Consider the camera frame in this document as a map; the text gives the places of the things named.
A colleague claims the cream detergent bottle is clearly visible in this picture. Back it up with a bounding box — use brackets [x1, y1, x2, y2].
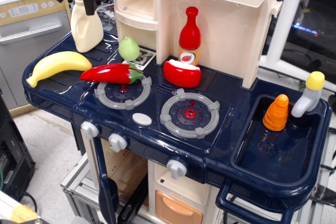
[70, 0, 103, 53]

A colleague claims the grey toy dishwasher cabinet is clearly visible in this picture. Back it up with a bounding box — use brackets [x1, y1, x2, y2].
[1, 0, 70, 110]

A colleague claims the green toy pear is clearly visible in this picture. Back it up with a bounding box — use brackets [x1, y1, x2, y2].
[119, 37, 140, 61]

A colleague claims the yellow toy banana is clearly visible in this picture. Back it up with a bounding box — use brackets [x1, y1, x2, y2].
[26, 51, 92, 88]

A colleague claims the red toy chili pepper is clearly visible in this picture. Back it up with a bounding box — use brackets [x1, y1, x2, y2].
[80, 63, 144, 84]

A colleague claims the left grey stove burner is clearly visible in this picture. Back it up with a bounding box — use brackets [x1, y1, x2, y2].
[94, 77, 152, 110]

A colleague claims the grey stove burner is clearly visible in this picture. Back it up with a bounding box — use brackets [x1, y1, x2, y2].
[94, 77, 152, 110]
[160, 89, 220, 139]

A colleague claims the red ketchup bottle toy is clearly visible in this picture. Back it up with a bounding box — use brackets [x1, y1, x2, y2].
[178, 6, 201, 66]

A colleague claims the red toy apple half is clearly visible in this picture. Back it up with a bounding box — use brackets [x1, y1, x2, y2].
[163, 59, 202, 88]

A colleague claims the grey oval button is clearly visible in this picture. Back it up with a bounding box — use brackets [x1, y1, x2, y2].
[132, 113, 152, 126]

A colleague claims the left grey stove knob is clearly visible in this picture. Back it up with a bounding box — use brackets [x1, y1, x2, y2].
[81, 121, 99, 139]

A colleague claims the grey stove knob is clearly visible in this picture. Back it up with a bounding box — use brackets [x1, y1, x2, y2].
[108, 133, 128, 153]
[81, 121, 99, 139]
[167, 159, 187, 179]

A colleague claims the cream toy kitchen shelf unit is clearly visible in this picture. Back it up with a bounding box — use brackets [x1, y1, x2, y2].
[114, 0, 281, 88]

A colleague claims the middle grey stove knob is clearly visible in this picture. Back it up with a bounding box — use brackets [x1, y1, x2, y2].
[108, 133, 128, 153]

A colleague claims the right grey stove burner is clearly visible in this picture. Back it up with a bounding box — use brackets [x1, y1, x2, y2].
[160, 89, 220, 139]

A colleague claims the black computer case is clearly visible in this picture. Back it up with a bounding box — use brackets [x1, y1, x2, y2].
[1, 100, 35, 201]

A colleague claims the right grey stove knob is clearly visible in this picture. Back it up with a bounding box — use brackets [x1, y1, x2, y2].
[167, 159, 187, 179]

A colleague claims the navy toy oven door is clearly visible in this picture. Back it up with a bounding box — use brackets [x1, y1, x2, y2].
[93, 137, 149, 223]

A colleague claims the white stand pole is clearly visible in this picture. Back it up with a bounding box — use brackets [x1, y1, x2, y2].
[259, 0, 335, 91]

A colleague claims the navy toy kitchen counter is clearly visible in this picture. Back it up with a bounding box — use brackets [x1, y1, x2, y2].
[22, 34, 332, 212]

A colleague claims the orange toy carrot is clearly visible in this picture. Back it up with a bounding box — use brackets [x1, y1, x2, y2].
[262, 94, 289, 132]

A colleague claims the orange toy drawer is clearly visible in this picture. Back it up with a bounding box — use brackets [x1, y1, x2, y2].
[155, 190, 203, 224]

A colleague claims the grey yellow toy faucet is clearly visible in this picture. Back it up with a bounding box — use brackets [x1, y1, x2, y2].
[291, 71, 325, 118]

